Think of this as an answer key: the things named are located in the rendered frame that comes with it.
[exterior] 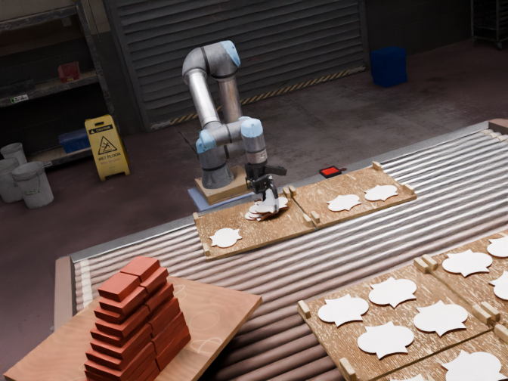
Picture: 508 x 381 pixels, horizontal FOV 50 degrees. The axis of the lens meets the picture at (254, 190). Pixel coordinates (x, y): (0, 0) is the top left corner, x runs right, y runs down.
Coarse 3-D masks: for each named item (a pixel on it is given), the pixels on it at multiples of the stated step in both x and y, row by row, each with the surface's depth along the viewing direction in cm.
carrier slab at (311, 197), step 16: (336, 176) 234; (352, 176) 231; (368, 176) 228; (384, 176) 226; (304, 192) 226; (320, 192) 223; (336, 192) 221; (352, 192) 218; (400, 192) 211; (304, 208) 214; (320, 208) 211; (352, 208) 206; (368, 208) 204; (384, 208) 204; (320, 224) 200
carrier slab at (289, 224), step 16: (240, 208) 224; (288, 208) 216; (208, 224) 217; (224, 224) 214; (240, 224) 212; (256, 224) 209; (272, 224) 207; (288, 224) 205; (304, 224) 202; (208, 240) 205; (240, 240) 200; (256, 240) 198; (272, 240) 197; (208, 256) 194; (224, 256) 194
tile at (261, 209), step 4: (280, 200) 214; (284, 200) 213; (256, 204) 216; (260, 204) 214; (264, 204) 213; (280, 204) 211; (284, 204) 211; (256, 208) 212; (260, 208) 211; (264, 208) 210; (268, 208) 210; (272, 208) 209; (280, 208) 209; (284, 208) 209; (260, 212) 208; (264, 212) 208; (268, 212) 208; (272, 212) 206
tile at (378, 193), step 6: (378, 186) 217; (384, 186) 216; (390, 186) 215; (366, 192) 214; (372, 192) 213; (378, 192) 212; (384, 192) 211; (390, 192) 210; (366, 198) 210; (372, 198) 209; (378, 198) 208; (384, 198) 207
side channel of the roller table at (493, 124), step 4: (492, 120) 254; (496, 120) 253; (500, 120) 252; (504, 120) 251; (488, 124) 254; (492, 124) 252; (496, 124) 250; (500, 124) 248; (504, 124) 247; (488, 128) 255; (492, 128) 253; (496, 128) 250; (500, 128) 247; (504, 128) 245; (500, 132) 248; (504, 132) 246
